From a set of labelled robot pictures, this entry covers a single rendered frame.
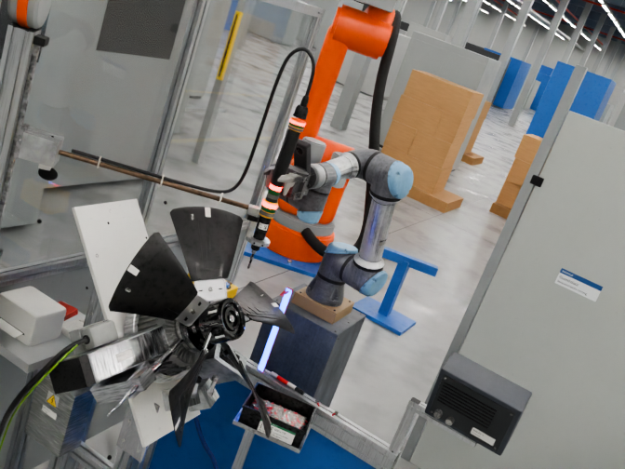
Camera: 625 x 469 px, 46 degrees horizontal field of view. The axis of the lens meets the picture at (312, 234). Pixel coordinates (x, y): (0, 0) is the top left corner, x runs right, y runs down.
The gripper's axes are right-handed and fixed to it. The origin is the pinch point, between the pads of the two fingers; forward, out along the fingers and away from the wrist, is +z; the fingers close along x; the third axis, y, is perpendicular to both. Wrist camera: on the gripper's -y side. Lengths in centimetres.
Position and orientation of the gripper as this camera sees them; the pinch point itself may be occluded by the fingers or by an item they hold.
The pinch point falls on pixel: (274, 174)
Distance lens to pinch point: 198.3
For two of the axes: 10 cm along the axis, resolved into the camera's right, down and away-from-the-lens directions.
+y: -3.2, 9.0, 3.1
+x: -8.2, -4.2, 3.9
